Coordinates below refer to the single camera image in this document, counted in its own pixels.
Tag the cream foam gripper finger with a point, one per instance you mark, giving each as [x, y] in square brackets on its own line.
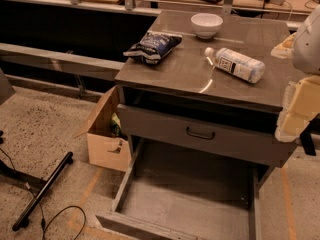
[301, 104]
[284, 49]

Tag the blue chip bag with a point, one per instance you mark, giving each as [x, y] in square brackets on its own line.
[153, 47]

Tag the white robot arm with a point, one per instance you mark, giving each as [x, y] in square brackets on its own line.
[306, 47]

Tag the grey drawer cabinet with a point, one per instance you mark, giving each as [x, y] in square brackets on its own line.
[184, 84]

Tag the grey open bottom drawer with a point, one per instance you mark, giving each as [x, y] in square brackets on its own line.
[175, 193]

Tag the grey middle drawer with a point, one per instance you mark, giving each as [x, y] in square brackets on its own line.
[214, 138]

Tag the clear plastic water bottle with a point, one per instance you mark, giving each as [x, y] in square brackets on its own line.
[236, 64]

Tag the white ceramic bowl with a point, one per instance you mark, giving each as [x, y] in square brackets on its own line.
[206, 25]

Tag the green packet in box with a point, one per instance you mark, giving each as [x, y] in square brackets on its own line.
[115, 125]

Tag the brown cardboard box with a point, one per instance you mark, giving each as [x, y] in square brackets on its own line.
[104, 148]

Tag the black metal stand leg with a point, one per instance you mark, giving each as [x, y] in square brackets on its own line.
[23, 219]

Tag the grey metal rail beam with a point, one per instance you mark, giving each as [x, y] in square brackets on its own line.
[62, 62]

